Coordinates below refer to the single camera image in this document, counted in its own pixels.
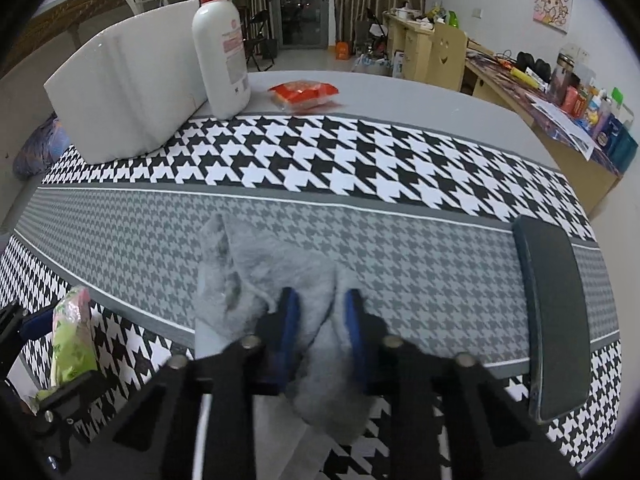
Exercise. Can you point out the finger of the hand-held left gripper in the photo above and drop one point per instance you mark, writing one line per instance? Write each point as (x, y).
(40, 327)
(75, 392)

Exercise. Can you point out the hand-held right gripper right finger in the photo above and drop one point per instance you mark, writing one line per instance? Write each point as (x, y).
(352, 320)

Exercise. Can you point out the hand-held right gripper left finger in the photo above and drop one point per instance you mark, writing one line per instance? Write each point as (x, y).
(290, 320)

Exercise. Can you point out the green snack packet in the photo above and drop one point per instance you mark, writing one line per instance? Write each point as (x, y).
(70, 355)

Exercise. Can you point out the grey sock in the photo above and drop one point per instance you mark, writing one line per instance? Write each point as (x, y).
(310, 280)

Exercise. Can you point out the white foam box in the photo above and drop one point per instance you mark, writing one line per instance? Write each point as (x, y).
(125, 85)

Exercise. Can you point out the houndstooth tablecloth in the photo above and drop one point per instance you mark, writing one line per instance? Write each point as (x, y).
(350, 170)

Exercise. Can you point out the blue quilt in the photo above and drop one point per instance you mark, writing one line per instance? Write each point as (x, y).
(40, 150)

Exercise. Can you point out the black smartphone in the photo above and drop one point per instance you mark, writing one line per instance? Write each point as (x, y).
(555, 310)

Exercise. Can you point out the red snack packet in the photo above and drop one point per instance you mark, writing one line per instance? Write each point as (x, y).
(302, 94)

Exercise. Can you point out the orange bag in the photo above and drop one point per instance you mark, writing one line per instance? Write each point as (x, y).
(342, 51)

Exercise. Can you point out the white lotion bottle red pump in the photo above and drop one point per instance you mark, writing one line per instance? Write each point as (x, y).
(220, 60)

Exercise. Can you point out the wooden chair with smiley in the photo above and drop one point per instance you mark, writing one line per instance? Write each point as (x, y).
(447, 60)

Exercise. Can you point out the plain wooden desk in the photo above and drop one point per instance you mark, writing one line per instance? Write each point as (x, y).
(410, 45)

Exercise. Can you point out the black folding chair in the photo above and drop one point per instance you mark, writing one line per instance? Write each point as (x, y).
(260, 40)

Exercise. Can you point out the white printed papers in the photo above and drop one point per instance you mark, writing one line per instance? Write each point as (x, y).
(562, 125)

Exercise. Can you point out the yellow tube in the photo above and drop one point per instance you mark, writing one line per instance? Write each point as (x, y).
(522, 76)

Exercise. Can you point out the black bag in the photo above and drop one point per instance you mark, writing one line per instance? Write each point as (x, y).
(532, 65)

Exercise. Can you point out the white metal bunk bed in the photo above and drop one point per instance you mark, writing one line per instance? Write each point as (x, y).
(75, 15)

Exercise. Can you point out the green bottle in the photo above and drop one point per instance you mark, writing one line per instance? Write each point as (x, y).
(452, 19)

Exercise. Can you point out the glass balcony door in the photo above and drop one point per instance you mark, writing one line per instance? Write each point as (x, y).
(300, 0)

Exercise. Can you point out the group of toiletry bottles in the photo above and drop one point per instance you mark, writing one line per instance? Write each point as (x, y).
(600, 115)

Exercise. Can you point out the cartoon wall poster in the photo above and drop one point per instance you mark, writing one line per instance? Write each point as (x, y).
(552, 6)

